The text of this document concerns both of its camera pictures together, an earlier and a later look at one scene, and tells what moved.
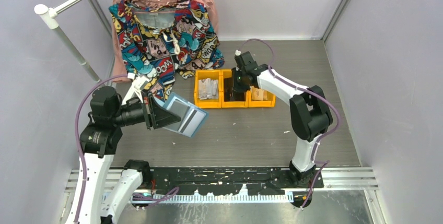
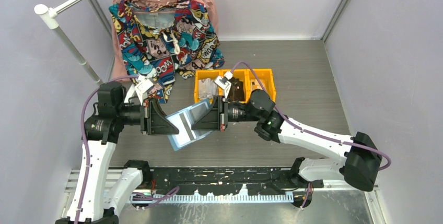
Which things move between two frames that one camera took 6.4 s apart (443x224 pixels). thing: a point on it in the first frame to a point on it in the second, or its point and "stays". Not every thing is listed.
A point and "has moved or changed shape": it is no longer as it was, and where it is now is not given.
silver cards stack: x=208 y=89 stays
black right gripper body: x=239 y=82 to x=232 y=112
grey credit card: x=179 y=108 to x=198 y=112
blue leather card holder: x=193 y=116 has moved or changed shape
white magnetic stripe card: x=191 y=122 has moved or changed shape
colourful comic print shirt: x=159 y=41 stays
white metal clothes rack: x=49 y=15 stays
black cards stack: x=230 y=94 stays
